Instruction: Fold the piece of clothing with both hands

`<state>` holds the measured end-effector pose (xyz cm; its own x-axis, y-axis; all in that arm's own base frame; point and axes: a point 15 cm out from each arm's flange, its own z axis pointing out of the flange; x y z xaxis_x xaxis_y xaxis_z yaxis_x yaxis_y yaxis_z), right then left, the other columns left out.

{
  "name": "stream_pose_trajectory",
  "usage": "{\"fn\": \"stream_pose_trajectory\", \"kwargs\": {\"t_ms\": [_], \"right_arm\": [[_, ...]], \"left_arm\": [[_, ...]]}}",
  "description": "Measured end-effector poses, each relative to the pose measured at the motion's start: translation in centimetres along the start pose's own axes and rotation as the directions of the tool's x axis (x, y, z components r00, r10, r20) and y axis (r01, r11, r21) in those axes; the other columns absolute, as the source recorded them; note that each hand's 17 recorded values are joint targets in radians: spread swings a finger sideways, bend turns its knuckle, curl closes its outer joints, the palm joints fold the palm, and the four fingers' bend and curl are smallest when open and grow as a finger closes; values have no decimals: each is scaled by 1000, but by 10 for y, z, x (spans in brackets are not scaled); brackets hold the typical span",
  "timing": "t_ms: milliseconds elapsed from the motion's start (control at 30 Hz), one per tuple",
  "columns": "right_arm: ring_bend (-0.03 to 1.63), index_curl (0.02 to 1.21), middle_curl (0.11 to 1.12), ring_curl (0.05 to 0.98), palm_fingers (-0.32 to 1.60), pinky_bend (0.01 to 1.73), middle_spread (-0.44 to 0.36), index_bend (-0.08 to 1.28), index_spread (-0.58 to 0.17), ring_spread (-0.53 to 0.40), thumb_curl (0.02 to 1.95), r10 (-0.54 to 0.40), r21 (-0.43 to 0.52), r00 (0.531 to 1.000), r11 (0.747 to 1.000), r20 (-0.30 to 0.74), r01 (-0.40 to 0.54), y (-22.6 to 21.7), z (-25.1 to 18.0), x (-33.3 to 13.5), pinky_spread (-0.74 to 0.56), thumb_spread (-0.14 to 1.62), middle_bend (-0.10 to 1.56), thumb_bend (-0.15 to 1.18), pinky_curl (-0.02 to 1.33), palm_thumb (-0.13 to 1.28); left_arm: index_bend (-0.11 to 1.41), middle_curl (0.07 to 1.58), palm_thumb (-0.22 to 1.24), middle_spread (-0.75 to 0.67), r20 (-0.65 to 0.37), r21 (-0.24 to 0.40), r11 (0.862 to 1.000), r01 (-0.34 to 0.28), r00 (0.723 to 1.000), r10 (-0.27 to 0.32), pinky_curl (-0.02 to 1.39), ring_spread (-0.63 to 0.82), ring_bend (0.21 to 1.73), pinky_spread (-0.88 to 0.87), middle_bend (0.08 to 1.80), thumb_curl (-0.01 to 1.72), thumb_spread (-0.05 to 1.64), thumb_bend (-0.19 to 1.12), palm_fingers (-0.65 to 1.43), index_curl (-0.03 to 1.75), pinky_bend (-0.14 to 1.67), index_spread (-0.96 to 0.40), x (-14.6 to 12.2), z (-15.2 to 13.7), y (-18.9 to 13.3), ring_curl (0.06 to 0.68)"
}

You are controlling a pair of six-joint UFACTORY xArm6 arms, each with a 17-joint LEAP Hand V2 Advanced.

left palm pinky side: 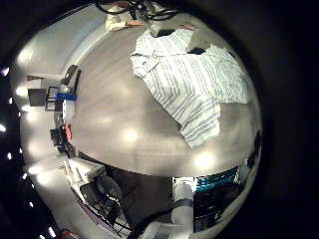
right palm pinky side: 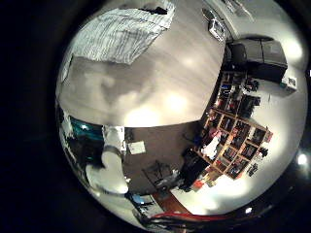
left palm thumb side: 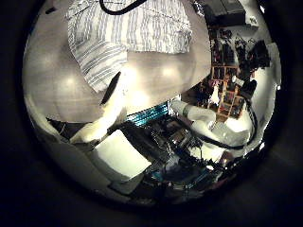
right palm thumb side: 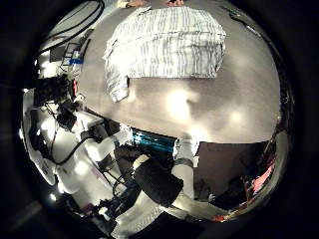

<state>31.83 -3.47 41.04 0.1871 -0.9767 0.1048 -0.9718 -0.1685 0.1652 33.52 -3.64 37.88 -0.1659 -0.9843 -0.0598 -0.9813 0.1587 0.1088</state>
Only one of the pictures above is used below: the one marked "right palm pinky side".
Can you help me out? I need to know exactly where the grey striped cloth garment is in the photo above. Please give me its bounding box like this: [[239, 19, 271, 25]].
[[61, 6, 177, 83]]

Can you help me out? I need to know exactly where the white paper sheet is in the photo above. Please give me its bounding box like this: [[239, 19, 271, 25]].
[[127, 141, 147, 155]]

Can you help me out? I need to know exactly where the black tripod stand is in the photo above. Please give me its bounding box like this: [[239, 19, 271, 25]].
[[141, 159, 183, 192]]

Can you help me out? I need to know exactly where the person in white shirt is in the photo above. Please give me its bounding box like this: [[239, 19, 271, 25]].
[[200, 129, 223, 161]]

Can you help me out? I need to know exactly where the black office chair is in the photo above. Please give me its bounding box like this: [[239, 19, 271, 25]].
[[179, 148, 210, 192]]

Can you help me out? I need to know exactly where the teal bin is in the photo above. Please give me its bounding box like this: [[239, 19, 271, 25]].
[[70, 116, 105, 142]]

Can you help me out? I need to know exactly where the blue lit screen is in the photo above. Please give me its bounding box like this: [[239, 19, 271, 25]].
[[130, 193, 154, 207]]

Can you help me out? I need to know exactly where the wooden cube shelf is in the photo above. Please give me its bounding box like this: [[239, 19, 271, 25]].
[[193, 71, 274, 181]]

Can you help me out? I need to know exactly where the reddish brown floor mat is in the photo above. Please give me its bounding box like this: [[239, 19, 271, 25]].
[[152, 191, 192, 216]]

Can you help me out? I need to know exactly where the white boxy device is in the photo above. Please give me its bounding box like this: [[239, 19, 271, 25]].
[[208, 18, 226, 43]]

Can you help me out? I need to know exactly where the dark oval flat object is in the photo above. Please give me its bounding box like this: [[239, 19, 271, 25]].
[[201, 8, 217, 23]]

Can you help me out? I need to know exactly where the black cabinet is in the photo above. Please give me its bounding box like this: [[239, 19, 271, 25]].
[[225, 37, 289, 83]]

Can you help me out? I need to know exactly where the red cable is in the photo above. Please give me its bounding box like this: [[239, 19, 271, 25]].
[[142, 211, 234, 224]]

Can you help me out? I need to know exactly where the small white wall box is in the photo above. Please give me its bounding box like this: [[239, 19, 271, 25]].
[[280, 77, 297, 93]]

